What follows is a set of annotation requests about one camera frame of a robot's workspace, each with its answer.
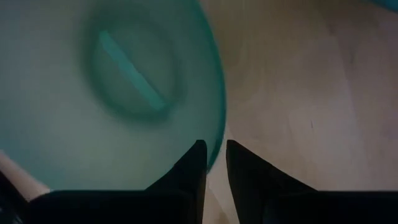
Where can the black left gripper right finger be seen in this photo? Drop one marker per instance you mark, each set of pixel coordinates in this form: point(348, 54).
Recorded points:
point(245, 180)

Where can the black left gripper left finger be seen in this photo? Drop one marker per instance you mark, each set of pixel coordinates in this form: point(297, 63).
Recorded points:
point(192, 174)

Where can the teal plastic bowl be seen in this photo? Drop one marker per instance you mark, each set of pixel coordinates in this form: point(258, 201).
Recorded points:
point(62, 124)

